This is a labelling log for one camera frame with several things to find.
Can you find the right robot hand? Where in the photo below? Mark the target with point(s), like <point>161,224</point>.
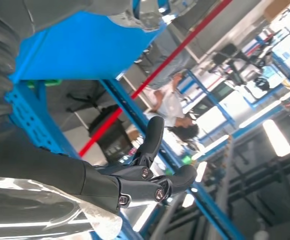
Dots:
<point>47,172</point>

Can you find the blue metal shelf rack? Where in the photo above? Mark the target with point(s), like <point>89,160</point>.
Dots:
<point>85,49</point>

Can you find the black office chair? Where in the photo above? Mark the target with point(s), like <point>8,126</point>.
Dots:
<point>109,139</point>

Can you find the green plastic crate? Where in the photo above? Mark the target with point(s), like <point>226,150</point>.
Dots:
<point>52,82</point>

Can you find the person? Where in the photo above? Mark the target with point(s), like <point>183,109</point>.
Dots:
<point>170,106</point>

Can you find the red barrier belt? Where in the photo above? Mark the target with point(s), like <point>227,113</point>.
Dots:
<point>160,66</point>

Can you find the blue background shelving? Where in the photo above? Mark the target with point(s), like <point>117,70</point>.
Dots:
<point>210,97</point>

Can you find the ceiling light panel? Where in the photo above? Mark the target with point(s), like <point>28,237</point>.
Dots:
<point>277,139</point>

